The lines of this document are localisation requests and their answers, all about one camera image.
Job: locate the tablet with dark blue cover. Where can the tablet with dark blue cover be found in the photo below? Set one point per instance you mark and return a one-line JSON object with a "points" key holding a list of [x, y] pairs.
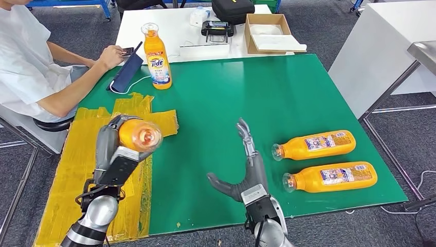
{"points": [[126, 73]]}

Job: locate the white plastic pack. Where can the white plastic pack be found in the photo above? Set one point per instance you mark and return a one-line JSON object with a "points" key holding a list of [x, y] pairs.
{"points": [[198, 16]]}

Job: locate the flat white box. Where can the flat white box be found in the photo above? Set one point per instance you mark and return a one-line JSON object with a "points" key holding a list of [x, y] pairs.
{"points": [[204, 51]]}

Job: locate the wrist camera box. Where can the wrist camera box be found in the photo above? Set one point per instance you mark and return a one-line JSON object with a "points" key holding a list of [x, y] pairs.
{"points": [[253, 195], [119, 165]]}

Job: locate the metal frame leg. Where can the metal frame leg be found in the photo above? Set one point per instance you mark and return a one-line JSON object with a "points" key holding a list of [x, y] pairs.
{"points": [[17, 191]]}

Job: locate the stainless steel table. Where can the stainless steel table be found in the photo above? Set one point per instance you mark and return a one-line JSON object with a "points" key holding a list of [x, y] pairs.
{"points": [[424, 53]]}

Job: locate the person's left forearm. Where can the person's left forearm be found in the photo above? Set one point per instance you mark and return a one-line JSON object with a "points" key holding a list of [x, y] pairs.
{"points": [[68, 56]]}

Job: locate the green table mat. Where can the green table mat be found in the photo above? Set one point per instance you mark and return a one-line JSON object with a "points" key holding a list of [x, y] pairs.
{"points": [[221, 95]]}

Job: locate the black carrying case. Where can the black carrying case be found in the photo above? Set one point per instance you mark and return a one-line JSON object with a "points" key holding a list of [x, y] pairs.
{"points": [[231, 10]]}

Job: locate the white table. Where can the white table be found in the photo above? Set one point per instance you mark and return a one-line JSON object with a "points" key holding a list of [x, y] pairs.
{"points": [[177, 32]]}

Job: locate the person's right forearm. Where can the person's right forearm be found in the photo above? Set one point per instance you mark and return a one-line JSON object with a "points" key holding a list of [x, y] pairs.
{"points": [[68, 93]]}

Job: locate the orange detergent bottle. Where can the orange detergent bottle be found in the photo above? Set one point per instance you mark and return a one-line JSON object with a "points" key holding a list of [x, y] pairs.
{"points": [[340, 177], [323, 145], [156, 64], [136, 134]]}

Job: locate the yellow taped cardboard sheet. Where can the yellow taped cardboard sheet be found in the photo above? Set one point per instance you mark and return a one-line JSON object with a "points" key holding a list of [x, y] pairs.
{"points": [[78, 170]]}

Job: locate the smartphone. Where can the smartphone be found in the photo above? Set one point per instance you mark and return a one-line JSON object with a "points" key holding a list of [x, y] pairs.
{"points": [[128, 51]]}

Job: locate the black stool seat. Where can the black stool seat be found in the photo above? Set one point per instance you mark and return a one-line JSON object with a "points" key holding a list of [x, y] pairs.
{"points": [[51, 125]]}

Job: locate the robot left hand grey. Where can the robot left hand grey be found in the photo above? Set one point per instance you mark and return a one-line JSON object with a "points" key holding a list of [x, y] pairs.
{"points": [[105, 146]]}

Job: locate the blue metal rack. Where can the blue metal rack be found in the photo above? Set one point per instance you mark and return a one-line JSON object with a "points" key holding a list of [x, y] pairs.
{"points": [[75, 3]]}

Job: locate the white bench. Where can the white bench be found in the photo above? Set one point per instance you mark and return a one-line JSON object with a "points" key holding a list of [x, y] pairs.
{"points": [[47, 142]]}

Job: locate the person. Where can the person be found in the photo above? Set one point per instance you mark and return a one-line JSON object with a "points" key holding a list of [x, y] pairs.
{"points": [[20, 68]]}

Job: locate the open cardboard box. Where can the open cardboard box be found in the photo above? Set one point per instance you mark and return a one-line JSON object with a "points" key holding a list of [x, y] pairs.
{"points": [[248, 38]]}

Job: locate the white sheet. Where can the white sheet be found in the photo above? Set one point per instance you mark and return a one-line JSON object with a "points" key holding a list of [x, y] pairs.
{"points": [[276, 43]]}

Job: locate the white plastic bag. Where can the white plastic bag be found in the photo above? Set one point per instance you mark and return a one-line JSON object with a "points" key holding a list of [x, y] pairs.
{"points": [[266, 29]]}

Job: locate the blue cart frame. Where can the blue cart frame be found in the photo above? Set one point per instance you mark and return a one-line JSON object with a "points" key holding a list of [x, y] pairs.
{"points": [[356, 4]]}

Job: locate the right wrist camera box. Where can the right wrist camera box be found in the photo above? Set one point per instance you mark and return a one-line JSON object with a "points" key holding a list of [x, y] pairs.
{"points": [[253, 195]]}

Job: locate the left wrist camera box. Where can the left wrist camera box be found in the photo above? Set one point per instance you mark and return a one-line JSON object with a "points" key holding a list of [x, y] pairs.
{"points": [[119, 165]]}

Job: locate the black remote controller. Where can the black remote controller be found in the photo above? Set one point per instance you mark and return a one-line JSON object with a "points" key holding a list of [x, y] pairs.
{"points": [[217, 29]]}

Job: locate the white cabinet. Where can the white cabinet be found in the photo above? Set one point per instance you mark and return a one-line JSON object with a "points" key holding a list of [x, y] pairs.
{"points": [[371, 56]]}

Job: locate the robot right hand grey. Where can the robot right hand grey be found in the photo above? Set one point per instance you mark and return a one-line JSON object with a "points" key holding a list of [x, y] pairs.
{"points": [[255, 174]]}

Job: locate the green plastic crate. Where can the green plastic crate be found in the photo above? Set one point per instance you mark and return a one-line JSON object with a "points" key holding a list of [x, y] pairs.
{"points": [[267, 3]]}

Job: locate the person's right hand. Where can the person's right hand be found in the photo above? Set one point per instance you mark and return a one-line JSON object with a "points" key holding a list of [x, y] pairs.
{"points": [[110, 58]]}

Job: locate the black chair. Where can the black chair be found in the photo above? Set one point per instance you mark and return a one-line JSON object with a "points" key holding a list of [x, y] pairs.
{"points": [[136, 3]]}

